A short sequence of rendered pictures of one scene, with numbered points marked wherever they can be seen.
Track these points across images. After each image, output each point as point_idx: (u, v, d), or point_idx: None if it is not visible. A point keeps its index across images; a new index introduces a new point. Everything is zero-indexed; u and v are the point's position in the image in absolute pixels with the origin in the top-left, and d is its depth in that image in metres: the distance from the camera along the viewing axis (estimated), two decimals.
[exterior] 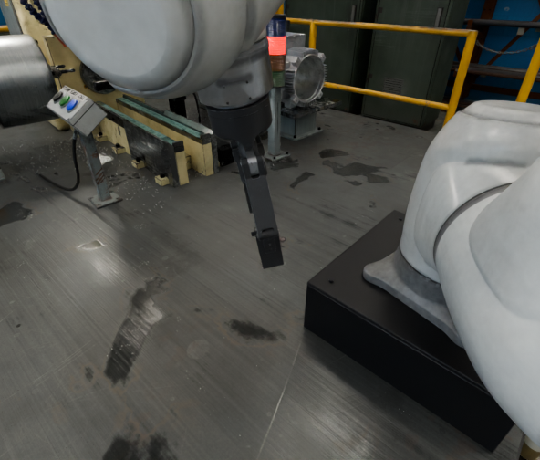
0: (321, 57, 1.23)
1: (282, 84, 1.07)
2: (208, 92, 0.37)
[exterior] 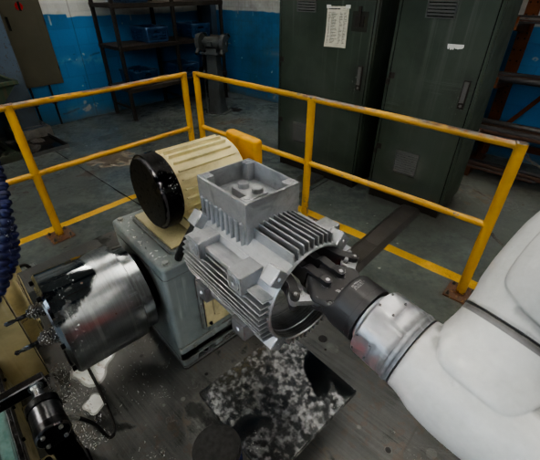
0: (339, 242, 0.50)
1: None
2: (374, 329, 0.38)
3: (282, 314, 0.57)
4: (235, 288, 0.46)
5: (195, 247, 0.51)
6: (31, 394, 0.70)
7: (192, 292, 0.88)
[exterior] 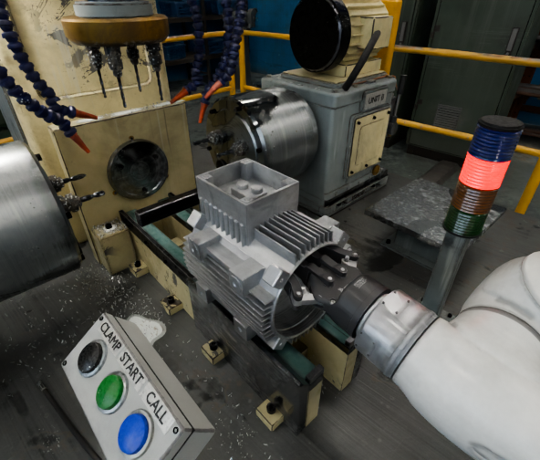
0: (340, 241, 0.50)
1: (481, 231, 0.60)
2: (379, 327, 0.38)
3: (283, 313, 0.57)
4: (237, 289, 0.46)
5: (195, 249, 0.51)
6: None
7: (346, 131, 0.96)
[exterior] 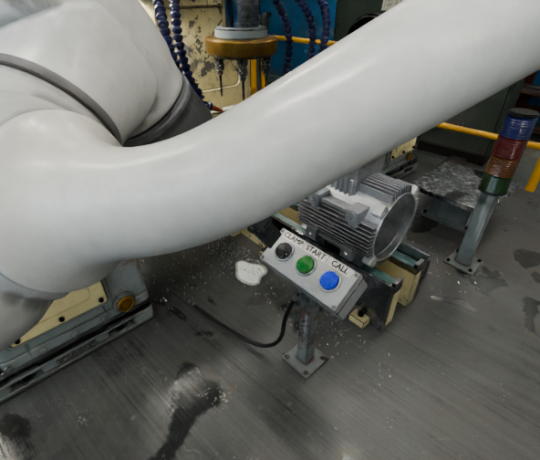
0: (414, 193, 0.74)
1: (506, 191, 0.84)
2: None
3: None
4: (352, 221, 0.70)
5: (316, 198, 0.75)
6: None
7: None
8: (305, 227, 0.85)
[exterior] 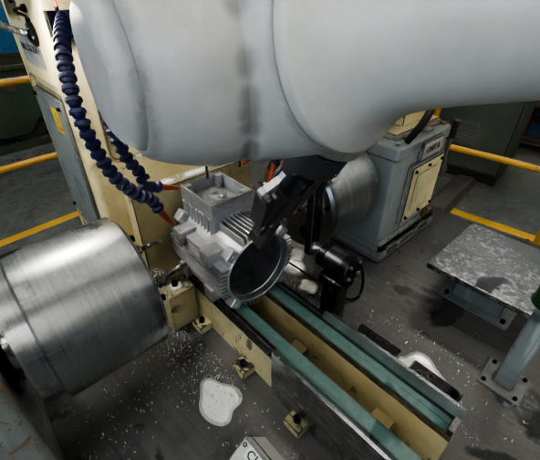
0: (279, 232, 0.71)
1: None
2: None
3: (242, 285, 0.78)
4: (204, 263, 0.67)
5: (178, 235, 0.72)
6: (316, 251, 0.76)
7: (403, 181, 0.96)
8: None
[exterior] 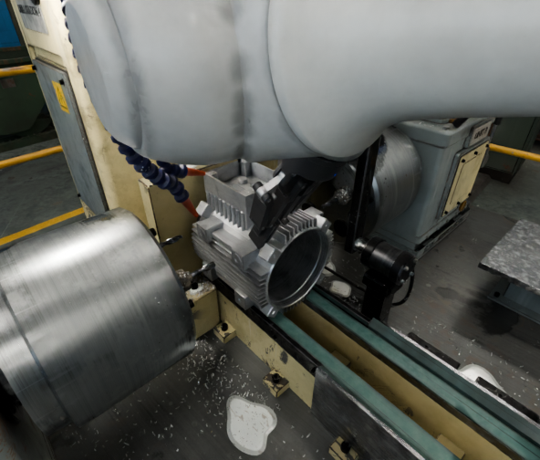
0: (323, 226, 0.60)
1: None
2: None
3: (275, 289, 0.67)
4: (238, 265, 0.56)
5: (202, 233, 0.61)
6: (359, 248, 0.66)
7: (448, 171, 0.85)
8: None
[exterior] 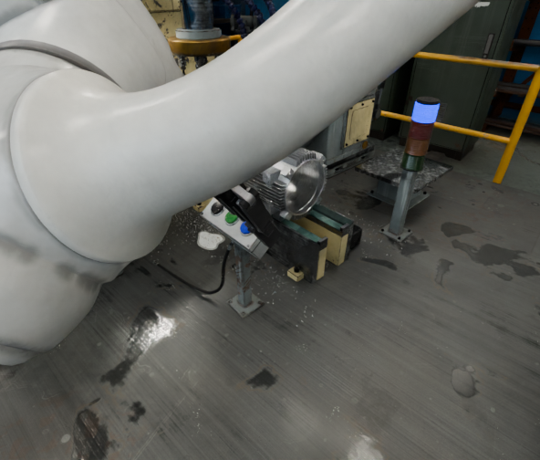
0: (320, 160, 0.93)
1: (421, 167, 0.99)
2: None
3: (288, 206, 1.00)
4: (267, 181, 0.88)
5: None
6: None
7: (341, 114, 1.35)
8: None
